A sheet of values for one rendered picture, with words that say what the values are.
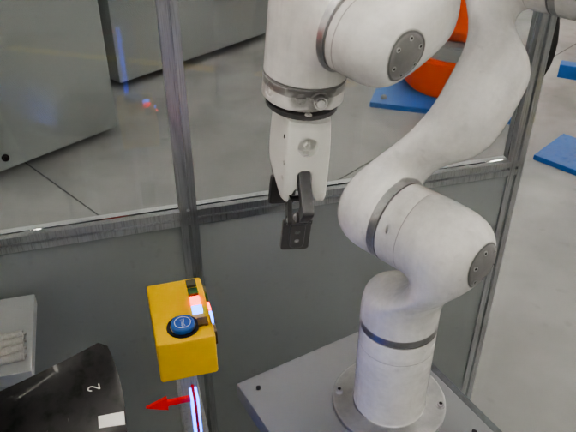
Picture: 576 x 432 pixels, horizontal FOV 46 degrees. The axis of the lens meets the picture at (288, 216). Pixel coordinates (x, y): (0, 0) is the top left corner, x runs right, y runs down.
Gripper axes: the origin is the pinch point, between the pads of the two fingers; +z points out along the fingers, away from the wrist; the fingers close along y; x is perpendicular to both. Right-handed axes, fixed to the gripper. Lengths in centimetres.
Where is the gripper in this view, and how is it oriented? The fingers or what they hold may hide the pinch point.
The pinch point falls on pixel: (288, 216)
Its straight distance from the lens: 79.6
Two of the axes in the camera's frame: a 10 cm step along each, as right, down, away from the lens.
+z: -0.9, 7.9, 6.1
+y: -1.8, -6.2, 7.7
